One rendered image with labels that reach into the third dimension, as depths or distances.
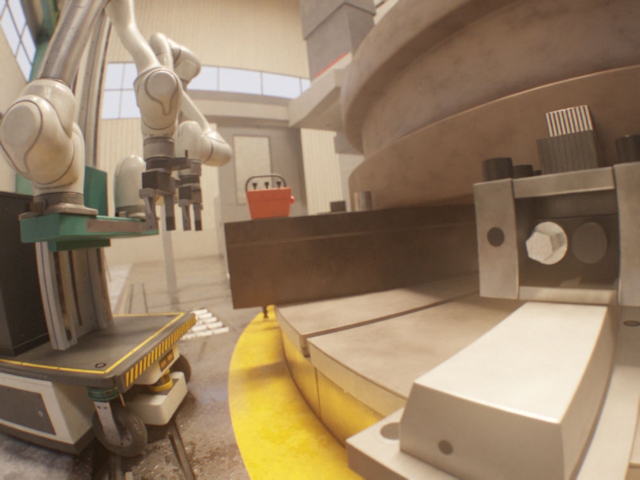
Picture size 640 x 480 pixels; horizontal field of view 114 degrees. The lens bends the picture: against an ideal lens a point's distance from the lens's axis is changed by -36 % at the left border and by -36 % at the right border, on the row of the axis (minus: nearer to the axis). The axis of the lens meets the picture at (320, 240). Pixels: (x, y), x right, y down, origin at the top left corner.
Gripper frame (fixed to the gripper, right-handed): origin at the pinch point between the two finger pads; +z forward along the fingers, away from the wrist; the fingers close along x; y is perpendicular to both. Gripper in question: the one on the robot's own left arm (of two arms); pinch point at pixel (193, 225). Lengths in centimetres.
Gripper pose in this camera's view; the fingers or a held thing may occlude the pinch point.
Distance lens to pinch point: 116.7
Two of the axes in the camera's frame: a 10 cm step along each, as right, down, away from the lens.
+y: 9.9, -1.0, 0.8
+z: 0.9, 10.0, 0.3
